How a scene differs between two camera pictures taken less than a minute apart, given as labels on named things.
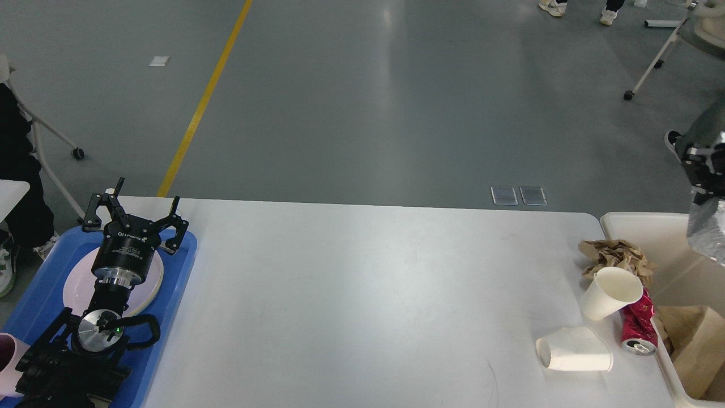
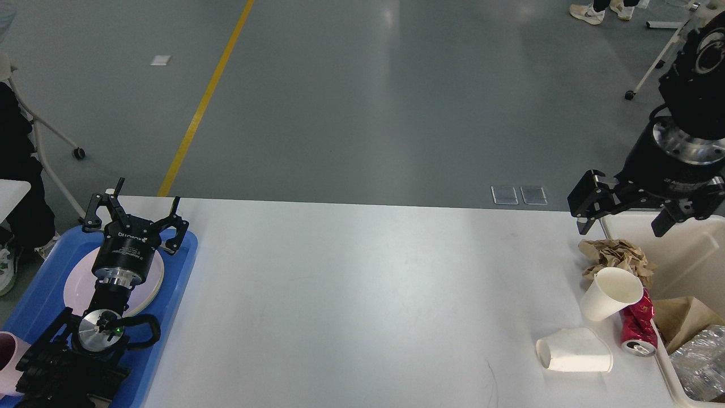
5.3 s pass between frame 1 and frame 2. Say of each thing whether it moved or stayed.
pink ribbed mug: stayed
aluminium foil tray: moved
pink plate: stayed
